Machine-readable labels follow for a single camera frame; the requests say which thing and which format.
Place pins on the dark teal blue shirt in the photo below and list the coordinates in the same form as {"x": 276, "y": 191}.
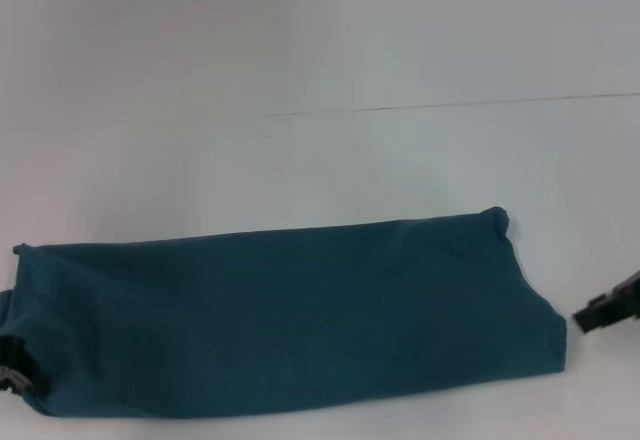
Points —
{"x": 280, "y": 310}

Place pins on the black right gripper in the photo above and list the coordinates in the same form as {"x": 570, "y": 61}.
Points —
{"x": 622, "y": 297}

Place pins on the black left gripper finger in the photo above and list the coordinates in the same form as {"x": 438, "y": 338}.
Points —
{"x": 15, "y": 352}
{"x": 27, "y": 382}

